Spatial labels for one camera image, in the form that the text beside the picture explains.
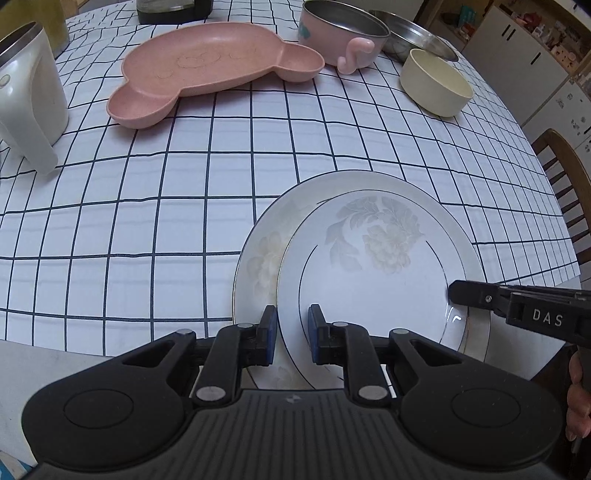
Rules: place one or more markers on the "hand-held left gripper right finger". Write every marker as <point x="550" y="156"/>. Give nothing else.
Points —
<point x="315" y="334"/>

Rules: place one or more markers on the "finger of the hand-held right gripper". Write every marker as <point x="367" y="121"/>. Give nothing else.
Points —
<point x="471" y="294"/>

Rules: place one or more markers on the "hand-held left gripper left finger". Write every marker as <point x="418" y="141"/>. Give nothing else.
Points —
<point x="270" y="334"/>

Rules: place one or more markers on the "small floral white plate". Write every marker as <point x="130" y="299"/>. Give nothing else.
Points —
<point x="369" y="286"/>

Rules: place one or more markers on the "large floral white plate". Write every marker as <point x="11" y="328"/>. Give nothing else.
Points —
<point x="263" y="258"/>

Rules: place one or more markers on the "cream bowl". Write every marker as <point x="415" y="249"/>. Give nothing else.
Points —
<point x="436" y="83"/>

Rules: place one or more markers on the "person's right hand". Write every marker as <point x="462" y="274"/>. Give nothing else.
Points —
<point x="581" y="406"/>

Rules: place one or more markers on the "wooden chair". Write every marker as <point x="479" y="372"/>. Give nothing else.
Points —
<point x="561" y="166"/>

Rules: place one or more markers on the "white cabinet with stickers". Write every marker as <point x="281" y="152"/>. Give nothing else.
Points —
<point x="568" y="110"/>

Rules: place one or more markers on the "stainless steel bowl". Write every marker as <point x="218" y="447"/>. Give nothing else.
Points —
<point x="418" y="34"/>

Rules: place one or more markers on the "pink divided plate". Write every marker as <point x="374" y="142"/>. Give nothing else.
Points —
<point x="207" y="64"/>

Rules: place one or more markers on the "glass kettle with black base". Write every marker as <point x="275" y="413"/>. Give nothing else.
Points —
<point x="175" y="11"/>

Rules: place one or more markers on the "white electric kettle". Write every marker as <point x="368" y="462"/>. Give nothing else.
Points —
<point x="27" y="97"/>

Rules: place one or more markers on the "olive green container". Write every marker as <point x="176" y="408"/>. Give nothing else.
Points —
<point x="57" y="27"/>

